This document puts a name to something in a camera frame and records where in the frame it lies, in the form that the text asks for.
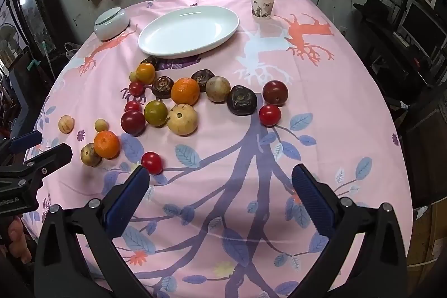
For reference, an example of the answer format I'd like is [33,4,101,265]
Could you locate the yellow-orange tangerine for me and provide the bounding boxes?
[136,63,156,85]

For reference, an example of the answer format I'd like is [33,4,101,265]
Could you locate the tan passion fruit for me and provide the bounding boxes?
[205,75,231,104]

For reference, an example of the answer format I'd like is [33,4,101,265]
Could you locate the large dark purple mangosteen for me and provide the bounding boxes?
[226,85,258,116]

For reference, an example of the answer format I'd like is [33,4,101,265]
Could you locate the white oval plate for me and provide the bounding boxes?
[137,6,240,58]

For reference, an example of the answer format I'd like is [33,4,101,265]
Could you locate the dark red plum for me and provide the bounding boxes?
[120,109,146,136]
[262,80,289,106]

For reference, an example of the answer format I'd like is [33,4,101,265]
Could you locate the printed paper cup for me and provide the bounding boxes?
[250,0,277,20]

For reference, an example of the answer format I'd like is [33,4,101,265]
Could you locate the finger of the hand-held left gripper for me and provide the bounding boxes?
[0,130,43,155]
[0,143,73,194]

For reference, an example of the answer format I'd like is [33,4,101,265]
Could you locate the black computer monitor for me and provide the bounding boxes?
[398,1,437,58]

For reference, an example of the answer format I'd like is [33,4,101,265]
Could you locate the striped tan fruit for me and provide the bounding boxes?
[80,143,103,168]
[58,115,75,134]

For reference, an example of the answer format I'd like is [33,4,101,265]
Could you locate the pale tan round fruit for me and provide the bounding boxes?
[167,103,199,136]

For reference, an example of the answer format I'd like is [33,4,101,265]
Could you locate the black glass door cabinet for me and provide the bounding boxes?
[0,0,58,82]

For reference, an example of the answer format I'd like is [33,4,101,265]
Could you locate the white lidded ceramic jar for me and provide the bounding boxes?
[94,7,130,41]

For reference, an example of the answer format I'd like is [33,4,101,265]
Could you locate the person's left hand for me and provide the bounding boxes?
[0,216,33,265]

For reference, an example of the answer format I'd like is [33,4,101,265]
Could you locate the black computer desk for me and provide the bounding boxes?
[363,22,447,89]

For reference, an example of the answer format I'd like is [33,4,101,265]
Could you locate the clear plastic bag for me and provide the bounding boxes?
[65,42,82,58]

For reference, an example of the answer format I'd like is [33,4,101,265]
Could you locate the pink printed tablecloth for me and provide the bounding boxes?
[22,0,414,298]

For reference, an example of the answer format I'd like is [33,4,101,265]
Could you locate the orange tangerine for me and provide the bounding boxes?
[94,131,121,159]
[171,77,201,106]

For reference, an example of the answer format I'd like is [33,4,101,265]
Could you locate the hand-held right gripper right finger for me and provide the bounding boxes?
[291,163,409,298]

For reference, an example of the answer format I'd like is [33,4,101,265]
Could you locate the brown cardboard box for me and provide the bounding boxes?
[407,200,447,267]

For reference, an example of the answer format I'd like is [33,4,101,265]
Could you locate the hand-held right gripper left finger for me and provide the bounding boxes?
[33,165,154,298]

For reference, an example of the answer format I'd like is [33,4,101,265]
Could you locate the green-yellow tangerine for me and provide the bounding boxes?
[144,100,169,128]

